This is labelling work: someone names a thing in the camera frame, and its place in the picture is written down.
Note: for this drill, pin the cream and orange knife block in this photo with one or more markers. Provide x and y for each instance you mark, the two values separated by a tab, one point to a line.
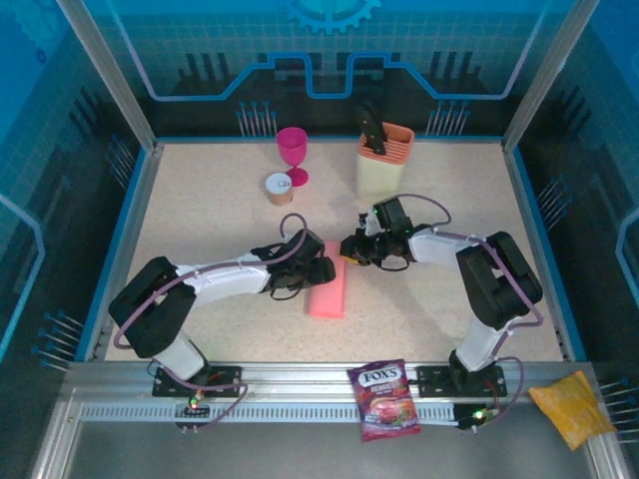
379	174

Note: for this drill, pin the tin can with pull tab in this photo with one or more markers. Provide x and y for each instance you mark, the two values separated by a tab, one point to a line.
278	192

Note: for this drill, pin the pink plastic goblet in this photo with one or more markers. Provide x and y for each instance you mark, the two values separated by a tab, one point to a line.
292	144

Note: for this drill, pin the purple Fox's candy bag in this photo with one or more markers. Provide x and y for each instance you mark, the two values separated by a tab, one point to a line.
384	399

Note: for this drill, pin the small black control board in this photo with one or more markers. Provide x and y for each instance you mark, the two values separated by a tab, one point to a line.
192	410
471	416

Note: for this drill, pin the yellow snack bag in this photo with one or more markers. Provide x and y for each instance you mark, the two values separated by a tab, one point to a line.
569	409

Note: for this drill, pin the aluminium frame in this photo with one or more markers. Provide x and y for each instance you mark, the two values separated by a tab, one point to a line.
299	371

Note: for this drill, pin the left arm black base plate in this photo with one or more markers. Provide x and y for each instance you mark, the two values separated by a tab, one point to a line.
229	379

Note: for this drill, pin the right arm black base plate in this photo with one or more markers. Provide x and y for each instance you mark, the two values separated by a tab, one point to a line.
429	381

